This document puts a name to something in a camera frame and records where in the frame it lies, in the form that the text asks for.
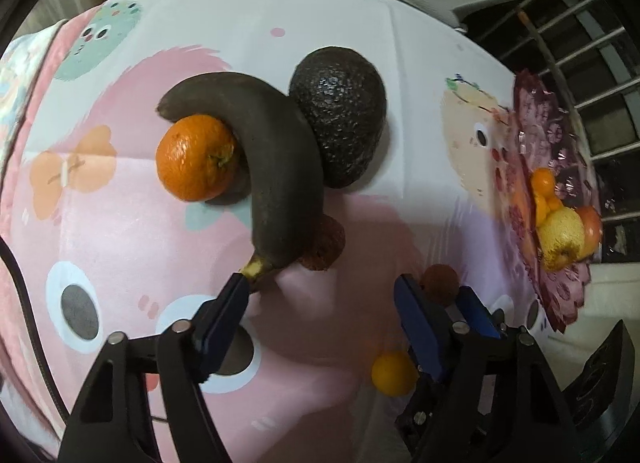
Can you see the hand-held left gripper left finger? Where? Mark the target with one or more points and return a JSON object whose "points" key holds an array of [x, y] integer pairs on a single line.
{"points": [[220, 328]]}

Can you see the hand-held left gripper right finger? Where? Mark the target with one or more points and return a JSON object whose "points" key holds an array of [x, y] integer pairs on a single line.
{"points": [[417, 328]]}

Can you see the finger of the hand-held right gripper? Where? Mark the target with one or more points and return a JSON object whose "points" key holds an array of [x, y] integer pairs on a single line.
{"points": [[477, 313], [417, 413]]}

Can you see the brown-red lychee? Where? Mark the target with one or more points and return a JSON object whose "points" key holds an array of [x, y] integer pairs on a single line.
{"points": [[440, 285], [327, 243]]}

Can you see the yellow apple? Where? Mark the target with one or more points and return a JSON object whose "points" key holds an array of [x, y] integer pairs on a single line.
{"points": [[560, 238]]}

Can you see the small yellow-orange kumquat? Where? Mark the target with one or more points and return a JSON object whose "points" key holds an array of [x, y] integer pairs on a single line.
{"points": [[392, 374], [541, 208]]}

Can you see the red apple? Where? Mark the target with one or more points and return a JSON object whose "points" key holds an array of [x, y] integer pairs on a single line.
{"points": [[593, 233]]}

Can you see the orange tangerine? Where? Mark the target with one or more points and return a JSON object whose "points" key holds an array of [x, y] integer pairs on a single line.
{"points": [[542, 182], [195, 158]]}

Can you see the blackened banana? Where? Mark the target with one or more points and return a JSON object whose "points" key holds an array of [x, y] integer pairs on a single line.
{"points": [[280, 168]]}

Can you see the purple glass fruit plate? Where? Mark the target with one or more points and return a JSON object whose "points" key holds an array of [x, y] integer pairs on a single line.
{"points": [[560, 143]]}

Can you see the cartoon printed tablecloth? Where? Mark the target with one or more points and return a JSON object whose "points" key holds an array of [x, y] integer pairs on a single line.
{"points": [[150, 243]]}

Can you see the dark avocado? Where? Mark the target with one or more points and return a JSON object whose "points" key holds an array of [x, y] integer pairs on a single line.
{"points": [[340, 118]]}

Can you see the metal window grille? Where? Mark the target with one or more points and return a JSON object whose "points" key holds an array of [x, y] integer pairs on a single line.
{"points": [[590, 68]]}

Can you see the pink quilt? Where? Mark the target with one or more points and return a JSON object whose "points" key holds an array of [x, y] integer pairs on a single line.
{"points": [[27, 110]]}

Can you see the floral quilt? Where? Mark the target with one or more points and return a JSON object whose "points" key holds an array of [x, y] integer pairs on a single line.
{"points": [[12, 68]]}

